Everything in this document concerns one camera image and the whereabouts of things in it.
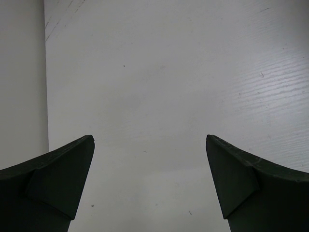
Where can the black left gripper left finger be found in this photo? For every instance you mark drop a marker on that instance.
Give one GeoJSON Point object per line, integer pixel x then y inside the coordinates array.
{"type": "Point", "coordinates": [43, 193]}

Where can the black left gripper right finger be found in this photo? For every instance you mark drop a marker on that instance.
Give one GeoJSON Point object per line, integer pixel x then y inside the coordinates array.
{"type": "Point", "coordinates": [256, 195]}

